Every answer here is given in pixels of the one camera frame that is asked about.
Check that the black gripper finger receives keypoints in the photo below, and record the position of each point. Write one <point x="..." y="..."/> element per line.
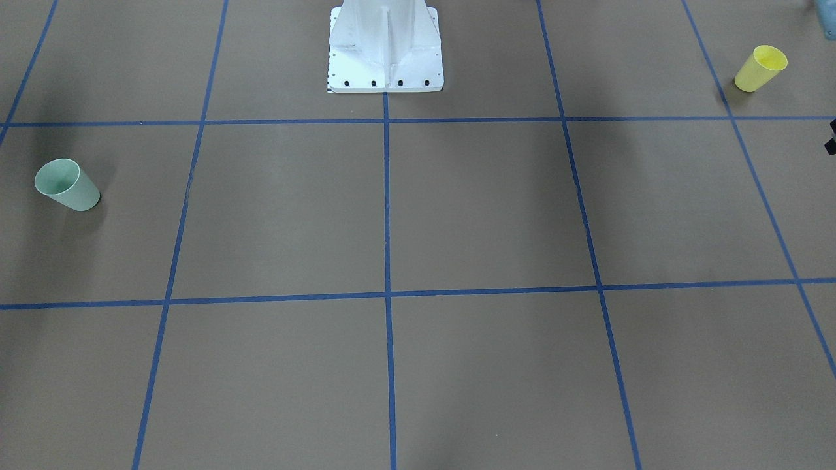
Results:
<point x="830" y="145"/>

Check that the yellow plastic cup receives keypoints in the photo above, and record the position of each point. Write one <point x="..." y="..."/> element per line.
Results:
<point x="762" y="65"/>

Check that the green plastic cup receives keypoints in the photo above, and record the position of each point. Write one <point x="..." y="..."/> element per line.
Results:
<point x="63" y="180"/>

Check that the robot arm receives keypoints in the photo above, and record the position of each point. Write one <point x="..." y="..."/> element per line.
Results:
<point x="826" y="16"/>

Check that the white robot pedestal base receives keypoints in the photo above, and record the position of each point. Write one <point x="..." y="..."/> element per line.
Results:
<point x="385" y="47"/>

